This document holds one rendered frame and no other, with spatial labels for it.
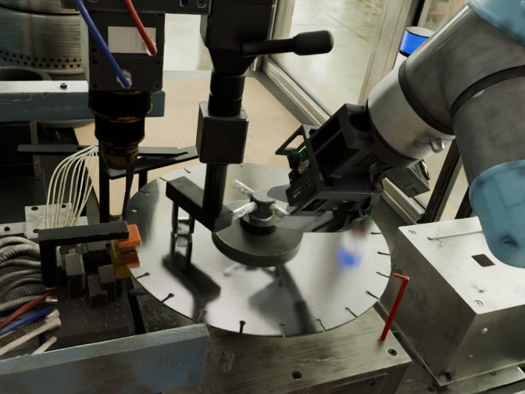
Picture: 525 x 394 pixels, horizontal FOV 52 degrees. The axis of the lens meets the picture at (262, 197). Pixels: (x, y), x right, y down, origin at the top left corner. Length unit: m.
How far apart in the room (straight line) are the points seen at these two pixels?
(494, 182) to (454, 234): 0.52
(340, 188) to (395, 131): 0.08
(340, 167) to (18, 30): 0.82
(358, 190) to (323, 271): 0.15
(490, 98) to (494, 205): 0.07
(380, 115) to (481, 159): 0.11
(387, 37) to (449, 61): 0.77
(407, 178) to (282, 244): 0.18
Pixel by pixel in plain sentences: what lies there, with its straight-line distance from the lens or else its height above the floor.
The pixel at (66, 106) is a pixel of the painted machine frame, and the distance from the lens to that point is 0.74.
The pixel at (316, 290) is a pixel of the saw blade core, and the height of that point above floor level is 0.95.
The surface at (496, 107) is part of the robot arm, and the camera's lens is 0.37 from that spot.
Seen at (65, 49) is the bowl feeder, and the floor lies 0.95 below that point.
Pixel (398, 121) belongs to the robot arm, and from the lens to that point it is 0.44.
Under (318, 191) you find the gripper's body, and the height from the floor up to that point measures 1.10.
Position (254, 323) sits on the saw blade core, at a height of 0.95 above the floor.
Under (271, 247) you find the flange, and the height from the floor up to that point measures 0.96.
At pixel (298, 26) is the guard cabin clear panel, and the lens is 1.57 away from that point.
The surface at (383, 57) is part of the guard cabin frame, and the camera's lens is 1.18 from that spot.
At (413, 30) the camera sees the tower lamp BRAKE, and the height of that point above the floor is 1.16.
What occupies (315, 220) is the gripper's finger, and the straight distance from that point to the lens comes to 0.58.
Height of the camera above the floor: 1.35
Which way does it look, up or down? 33 degrees down
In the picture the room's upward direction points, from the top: 10 degrees clockwise
